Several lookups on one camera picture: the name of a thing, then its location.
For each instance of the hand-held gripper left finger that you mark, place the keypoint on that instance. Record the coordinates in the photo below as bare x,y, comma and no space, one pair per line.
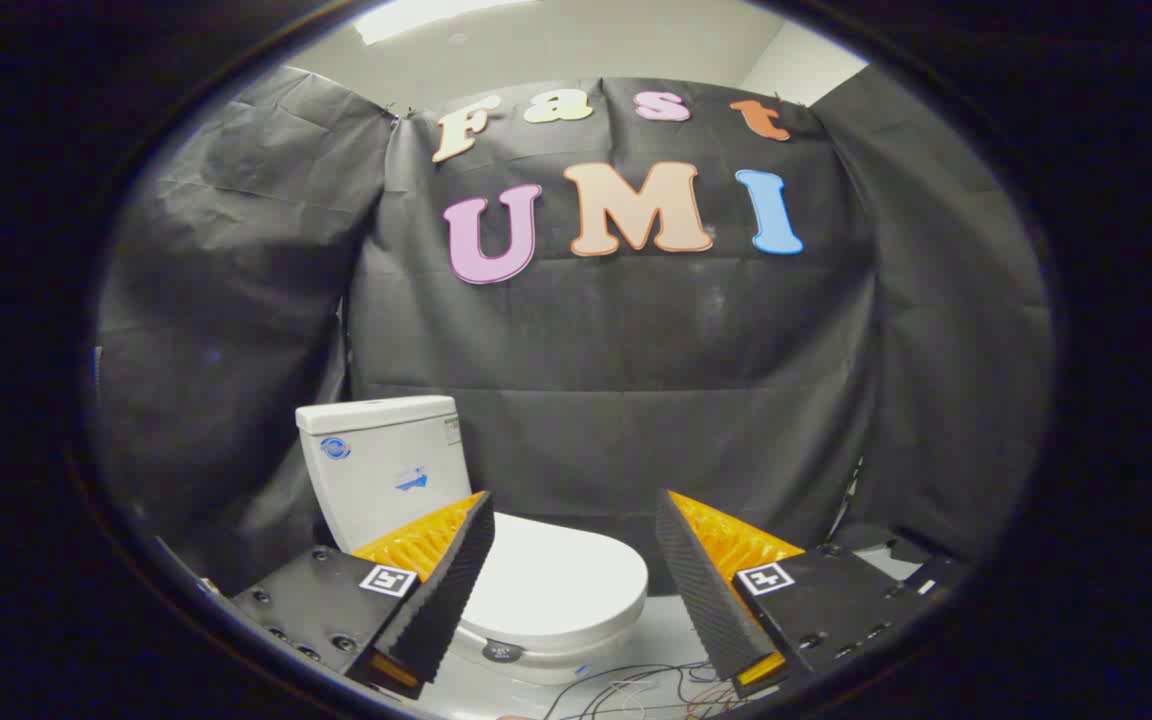
446,600

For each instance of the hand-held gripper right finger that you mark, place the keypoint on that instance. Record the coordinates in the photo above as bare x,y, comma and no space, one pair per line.
701,590

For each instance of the white toilet lid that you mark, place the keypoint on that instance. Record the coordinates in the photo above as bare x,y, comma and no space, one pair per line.
556,580

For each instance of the white toilet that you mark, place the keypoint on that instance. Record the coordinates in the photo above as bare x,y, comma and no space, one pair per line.
386,470

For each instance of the black backdrop cloth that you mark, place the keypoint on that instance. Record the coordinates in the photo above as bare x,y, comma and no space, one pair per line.
616,340

